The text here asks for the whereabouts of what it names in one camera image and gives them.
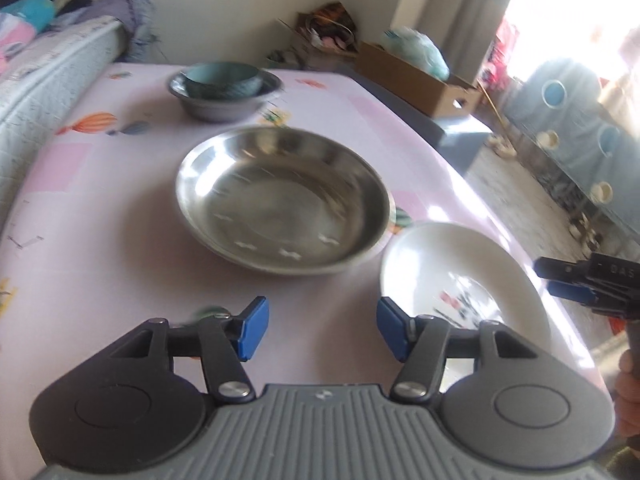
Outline blue dotted cloth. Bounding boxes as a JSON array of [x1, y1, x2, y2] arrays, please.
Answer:
[[500, 59, 640, 241]]

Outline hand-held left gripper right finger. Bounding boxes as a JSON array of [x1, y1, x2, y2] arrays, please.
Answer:
[[376, 296, 538, 403]]

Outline white quilted mattress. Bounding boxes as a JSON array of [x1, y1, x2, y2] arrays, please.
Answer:
[[0, 15, 127, 222]]

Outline teal pillow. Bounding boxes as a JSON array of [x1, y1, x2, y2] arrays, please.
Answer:
[[0, 0, 57, 34]]

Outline pink printed tablecloth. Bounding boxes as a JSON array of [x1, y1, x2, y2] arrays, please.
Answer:
[[0, 62, 617, 413]]

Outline person's right hand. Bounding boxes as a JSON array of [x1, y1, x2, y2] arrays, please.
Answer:
[[615, 347, 640, 438]]

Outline white shoes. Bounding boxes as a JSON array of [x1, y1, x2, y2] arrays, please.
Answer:
[[487, 135, 518, 159]]

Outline teal ceramic bowl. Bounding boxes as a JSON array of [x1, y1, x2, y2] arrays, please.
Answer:
[[184, 62, 263, 99]]

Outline pile of clothes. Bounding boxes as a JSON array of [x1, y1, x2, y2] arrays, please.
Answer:
[[52, 0, 157, 64]]

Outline white ceramic plate with print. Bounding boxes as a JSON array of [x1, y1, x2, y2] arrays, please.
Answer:
[[380, 222, 552, 361]]

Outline grey green containers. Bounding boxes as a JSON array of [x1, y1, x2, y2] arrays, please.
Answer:
[[265, 49, 302, 69]]

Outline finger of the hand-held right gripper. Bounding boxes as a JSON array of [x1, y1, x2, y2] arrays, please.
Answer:
[[547, 280, 599, 307], [532, 256, 594, 282]]

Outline long cardboard box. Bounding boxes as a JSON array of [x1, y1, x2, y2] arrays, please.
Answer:
[[356, 41, 484, 117]]

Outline beige curtain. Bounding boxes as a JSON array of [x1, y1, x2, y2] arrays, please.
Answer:
[[395, 0, 527, 87]]

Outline green plastic bag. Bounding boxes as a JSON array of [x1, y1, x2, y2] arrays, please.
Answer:
[[380, 27, 451, 82]]

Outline wooden broom stick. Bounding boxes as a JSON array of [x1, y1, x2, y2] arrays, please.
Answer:
[[477, 77, 511, 133]]

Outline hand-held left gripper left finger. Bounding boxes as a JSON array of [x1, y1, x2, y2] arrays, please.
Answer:
[[107, 296, 270, 405]]

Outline grey cabinet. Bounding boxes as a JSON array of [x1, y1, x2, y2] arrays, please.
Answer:
[[350, 72, 494, 174]]

